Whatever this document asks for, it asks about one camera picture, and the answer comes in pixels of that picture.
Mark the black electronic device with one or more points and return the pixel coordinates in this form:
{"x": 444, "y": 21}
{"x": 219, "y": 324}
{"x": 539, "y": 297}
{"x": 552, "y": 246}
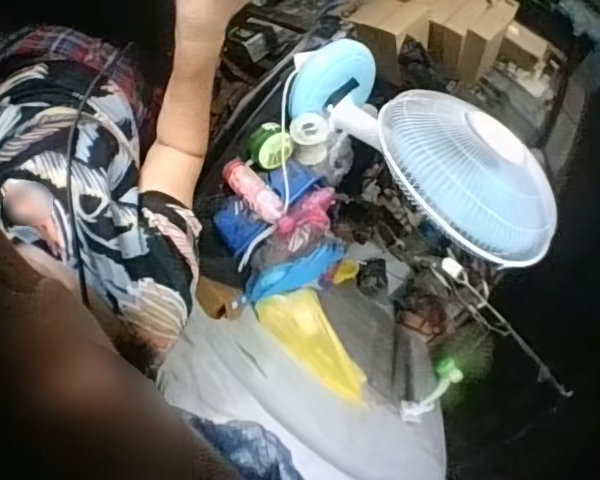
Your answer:
{"x": 252, "y": 40}

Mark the pink plastic bottle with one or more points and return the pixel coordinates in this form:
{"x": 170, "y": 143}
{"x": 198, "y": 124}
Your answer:
{"x": 252, "y": 187}

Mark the clear plastic thread spool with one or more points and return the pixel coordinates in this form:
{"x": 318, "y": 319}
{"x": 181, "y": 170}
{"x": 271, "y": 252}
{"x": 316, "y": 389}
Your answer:
{"x": 310, "y": 137}

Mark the blue plastic bag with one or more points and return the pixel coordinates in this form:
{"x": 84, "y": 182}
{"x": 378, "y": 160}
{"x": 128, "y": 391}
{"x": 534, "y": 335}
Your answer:
{"x": 290, "y": 272}

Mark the white power plug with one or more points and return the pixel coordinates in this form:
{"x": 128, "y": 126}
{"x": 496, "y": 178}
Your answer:
{"x": 452, "y": 267}

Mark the black metal rod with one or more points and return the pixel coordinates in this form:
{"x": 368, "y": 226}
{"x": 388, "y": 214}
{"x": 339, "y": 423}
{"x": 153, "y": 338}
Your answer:
{"x": 520, "y": 345}

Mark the row of cardboard boxes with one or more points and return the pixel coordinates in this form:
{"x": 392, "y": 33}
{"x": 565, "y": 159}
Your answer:
{"x": 445, "y": 35}

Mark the green round tape reel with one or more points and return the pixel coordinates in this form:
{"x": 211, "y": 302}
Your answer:
{"x": 271, "y": 146}

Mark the white blue table fan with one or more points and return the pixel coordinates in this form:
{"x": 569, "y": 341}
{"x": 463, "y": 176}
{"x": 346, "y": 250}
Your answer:
{"x": 460, "y": 165}

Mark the grey cloth sheet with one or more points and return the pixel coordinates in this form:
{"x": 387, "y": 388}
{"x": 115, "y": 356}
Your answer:
{"x": 300, "y": 400}

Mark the clear crumpled plastic wrap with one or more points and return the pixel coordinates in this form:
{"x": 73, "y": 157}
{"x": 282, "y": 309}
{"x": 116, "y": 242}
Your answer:
{"x": 342, "y": 155}

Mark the black crumpled object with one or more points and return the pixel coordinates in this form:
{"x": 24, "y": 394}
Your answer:
{"x": 372, "y": 272}

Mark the yellow plastic bag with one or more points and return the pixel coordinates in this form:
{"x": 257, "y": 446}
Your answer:
{"x": 315, "y": 340}

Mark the brown cardboard piece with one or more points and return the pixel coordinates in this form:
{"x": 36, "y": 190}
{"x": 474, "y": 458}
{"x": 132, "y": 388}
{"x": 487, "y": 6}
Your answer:
{"x": 220, "y": 300}

